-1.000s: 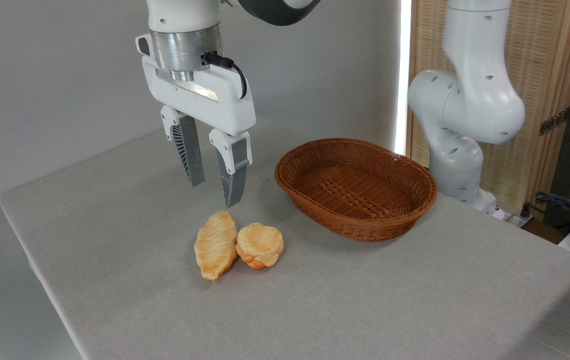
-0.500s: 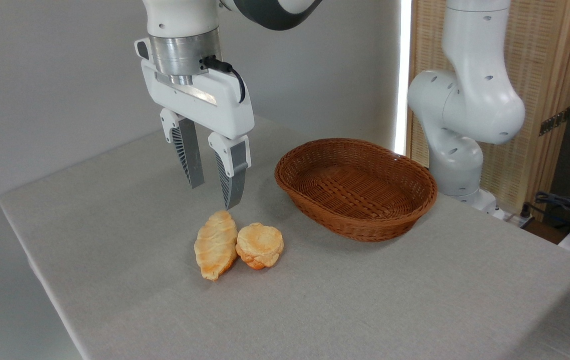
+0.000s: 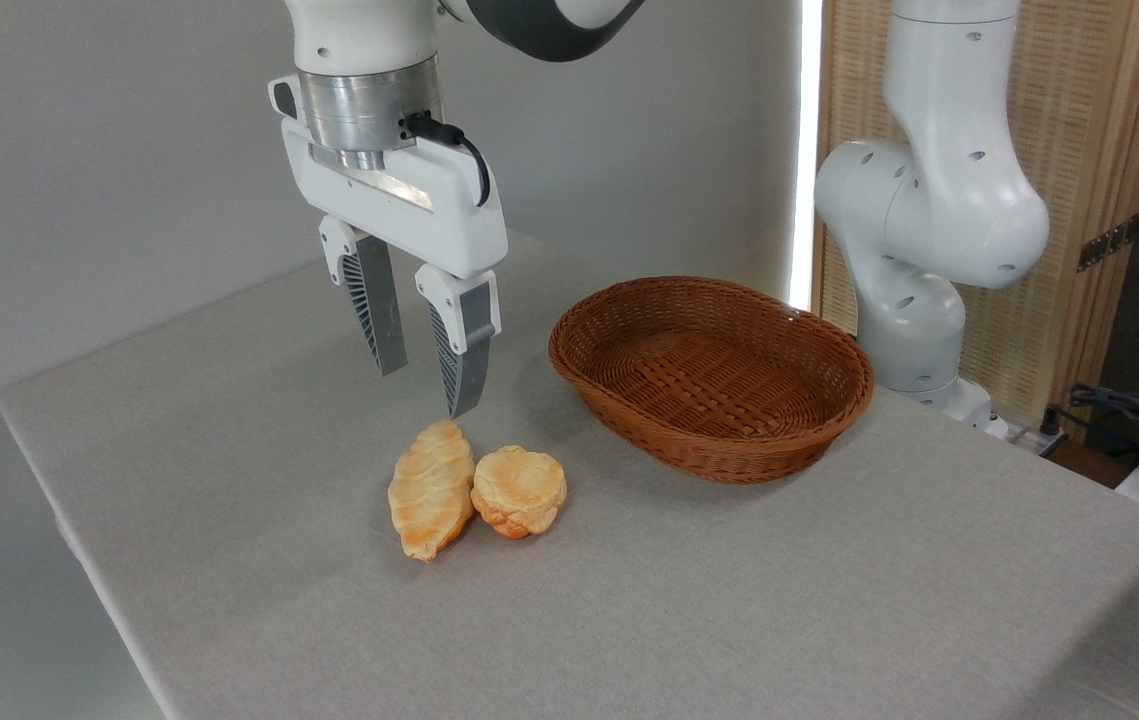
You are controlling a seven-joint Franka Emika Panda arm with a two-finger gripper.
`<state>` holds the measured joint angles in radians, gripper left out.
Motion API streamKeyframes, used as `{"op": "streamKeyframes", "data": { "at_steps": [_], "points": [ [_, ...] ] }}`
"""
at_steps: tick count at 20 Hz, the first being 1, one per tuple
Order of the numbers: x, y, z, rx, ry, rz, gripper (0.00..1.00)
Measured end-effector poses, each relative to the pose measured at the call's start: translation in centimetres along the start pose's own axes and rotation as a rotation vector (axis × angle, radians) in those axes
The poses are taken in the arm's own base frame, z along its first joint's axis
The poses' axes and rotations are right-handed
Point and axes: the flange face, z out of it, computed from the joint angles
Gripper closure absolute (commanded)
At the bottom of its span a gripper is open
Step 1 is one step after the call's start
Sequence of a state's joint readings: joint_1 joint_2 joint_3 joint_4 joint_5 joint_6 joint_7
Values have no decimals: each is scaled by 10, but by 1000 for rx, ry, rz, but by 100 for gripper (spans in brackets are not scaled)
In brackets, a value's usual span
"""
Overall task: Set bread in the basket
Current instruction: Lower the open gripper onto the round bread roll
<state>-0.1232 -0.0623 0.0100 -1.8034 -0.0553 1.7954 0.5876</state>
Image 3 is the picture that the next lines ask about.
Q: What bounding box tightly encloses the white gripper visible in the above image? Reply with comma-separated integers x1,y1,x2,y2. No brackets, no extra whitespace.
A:
267,74,510,419

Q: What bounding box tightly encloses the round bread bun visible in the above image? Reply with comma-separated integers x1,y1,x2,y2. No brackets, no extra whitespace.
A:
470,445,569,540

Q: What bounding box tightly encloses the long twisted bread loaf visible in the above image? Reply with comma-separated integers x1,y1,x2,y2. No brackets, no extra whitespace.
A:
387,420,479,563

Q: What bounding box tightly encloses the brown wicker oval basket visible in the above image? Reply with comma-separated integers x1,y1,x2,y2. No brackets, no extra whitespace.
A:
548,276,876,486

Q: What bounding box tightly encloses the grey tablecloth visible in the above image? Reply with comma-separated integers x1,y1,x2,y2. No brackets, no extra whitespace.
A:
0,215,1139,720

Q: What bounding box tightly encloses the dark metal screen hinge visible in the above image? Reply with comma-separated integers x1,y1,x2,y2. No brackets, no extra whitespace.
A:
1077,214,1139,273

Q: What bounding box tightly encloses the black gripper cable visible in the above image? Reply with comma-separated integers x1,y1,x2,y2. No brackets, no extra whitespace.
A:
401,110,492,208

